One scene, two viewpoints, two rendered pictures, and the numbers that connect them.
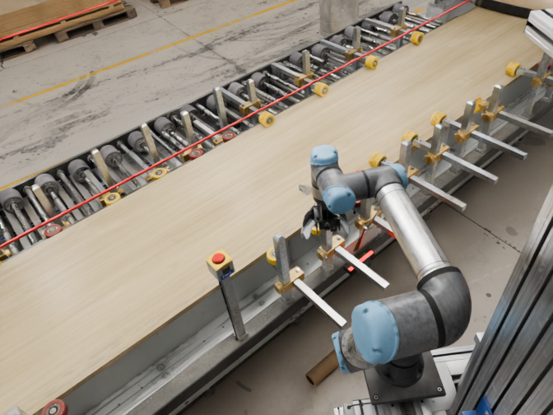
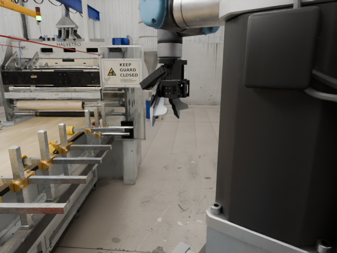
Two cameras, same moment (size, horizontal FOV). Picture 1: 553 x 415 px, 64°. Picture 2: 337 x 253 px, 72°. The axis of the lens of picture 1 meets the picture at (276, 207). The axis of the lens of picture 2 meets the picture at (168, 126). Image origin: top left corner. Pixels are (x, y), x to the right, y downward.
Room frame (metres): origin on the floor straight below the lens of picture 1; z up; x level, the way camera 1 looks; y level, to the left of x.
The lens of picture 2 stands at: (0.50, -0.37, 1.49)
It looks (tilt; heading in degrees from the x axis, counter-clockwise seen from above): 14 degrees down; 304
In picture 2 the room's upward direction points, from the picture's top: straight up
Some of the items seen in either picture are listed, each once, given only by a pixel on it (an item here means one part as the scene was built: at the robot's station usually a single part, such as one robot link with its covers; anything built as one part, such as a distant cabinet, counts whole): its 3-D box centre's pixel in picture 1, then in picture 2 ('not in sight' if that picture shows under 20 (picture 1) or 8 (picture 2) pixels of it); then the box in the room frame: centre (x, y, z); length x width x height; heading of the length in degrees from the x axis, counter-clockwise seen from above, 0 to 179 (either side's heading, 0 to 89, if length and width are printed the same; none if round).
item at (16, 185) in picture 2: (436, 154); (22, 181); (1.70, -0.84, 0.95); 0.13 x 0.06 x 0.05; 124
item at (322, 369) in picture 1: (330, 362); not in sight; (1.12, -0.18, 0.04); 0.30 x 0.08 x 0.08; 124
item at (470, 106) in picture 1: (462, 140); (46, 168); (1.83, -1.03, 0.91); 0.03 x 0.03 x 0.48; 34
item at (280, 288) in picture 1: (289, 281); not in sight; (1.14, -0.01, 0.82); 0.13 x 0.06 x 0.05; 124
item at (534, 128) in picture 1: (517, 121); (85, 147); (1.88, -1.34, 0.95); 0.36 x 0.03 x 0.03; 34
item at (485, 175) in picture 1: (449, 157); (37, 179); (1.66, -0.89, 0.95); 0.50 x 0.04 x 0.04; 34
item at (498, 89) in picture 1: (488, 123); (65, 156); (1.97, -1.23, 0.89); 0.03 x 0.03 x 0.48; 34
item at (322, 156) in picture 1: (324, 167); not in sight; (0.92, -0.14, 1.62); 0.09 x 0.08 x 0.11; 7
